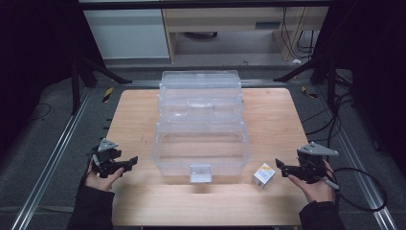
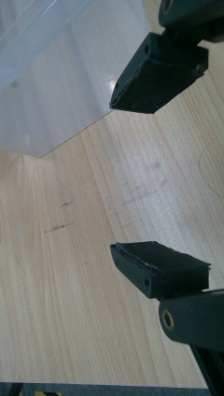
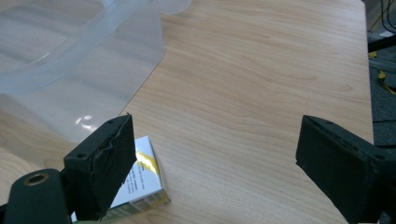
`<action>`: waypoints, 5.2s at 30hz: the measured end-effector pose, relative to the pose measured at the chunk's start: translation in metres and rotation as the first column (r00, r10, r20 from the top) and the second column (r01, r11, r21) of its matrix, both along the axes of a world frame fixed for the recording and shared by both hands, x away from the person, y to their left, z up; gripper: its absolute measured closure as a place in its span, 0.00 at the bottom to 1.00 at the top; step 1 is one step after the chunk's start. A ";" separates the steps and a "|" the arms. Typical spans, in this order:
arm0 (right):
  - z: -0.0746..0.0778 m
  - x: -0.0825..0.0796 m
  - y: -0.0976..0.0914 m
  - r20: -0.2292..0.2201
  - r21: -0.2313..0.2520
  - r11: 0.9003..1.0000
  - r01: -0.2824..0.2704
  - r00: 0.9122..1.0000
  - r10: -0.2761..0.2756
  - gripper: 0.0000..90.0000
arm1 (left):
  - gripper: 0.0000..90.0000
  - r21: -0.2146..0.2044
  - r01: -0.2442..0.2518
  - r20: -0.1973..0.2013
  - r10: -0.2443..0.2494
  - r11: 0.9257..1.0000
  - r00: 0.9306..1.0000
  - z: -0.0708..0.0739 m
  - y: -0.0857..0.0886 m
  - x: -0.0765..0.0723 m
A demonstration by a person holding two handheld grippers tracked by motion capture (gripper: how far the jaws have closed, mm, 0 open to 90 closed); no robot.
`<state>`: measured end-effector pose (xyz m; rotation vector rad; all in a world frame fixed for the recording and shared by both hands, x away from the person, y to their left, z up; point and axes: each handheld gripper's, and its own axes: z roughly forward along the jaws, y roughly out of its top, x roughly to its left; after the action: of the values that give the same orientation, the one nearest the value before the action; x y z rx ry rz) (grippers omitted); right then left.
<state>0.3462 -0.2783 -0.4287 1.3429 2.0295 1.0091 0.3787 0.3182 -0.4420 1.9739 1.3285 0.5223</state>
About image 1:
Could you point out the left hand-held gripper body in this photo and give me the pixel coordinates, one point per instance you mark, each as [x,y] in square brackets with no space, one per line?
[104,156]

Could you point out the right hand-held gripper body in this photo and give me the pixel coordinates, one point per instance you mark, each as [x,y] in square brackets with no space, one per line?
[312,166]

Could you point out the small white yellow-labelled box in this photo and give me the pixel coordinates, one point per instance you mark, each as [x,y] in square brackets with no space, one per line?
[264,175]

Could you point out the clear plastic storage box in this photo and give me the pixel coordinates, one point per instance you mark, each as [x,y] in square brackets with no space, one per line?
[201,150]

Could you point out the person's right hand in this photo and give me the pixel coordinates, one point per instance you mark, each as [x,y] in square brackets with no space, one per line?
[317,191]

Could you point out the person's left hand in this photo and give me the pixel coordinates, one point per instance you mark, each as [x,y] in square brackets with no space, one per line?
[100,182]

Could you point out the yellow black tape piece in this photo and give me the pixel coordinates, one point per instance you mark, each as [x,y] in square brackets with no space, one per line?
[309,93]
[108,94]

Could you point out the black metal stand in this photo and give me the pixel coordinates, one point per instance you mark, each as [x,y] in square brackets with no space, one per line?
[75,89]
[332,83]

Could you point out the small white plug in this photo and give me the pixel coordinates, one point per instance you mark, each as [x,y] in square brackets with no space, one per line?
[297,61]

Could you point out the white cabinet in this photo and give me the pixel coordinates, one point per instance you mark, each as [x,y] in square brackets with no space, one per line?
[127,35]

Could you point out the metal floor rail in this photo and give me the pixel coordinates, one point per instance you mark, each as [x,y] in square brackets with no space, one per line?
[143,83]
[51,159]
[357,159]

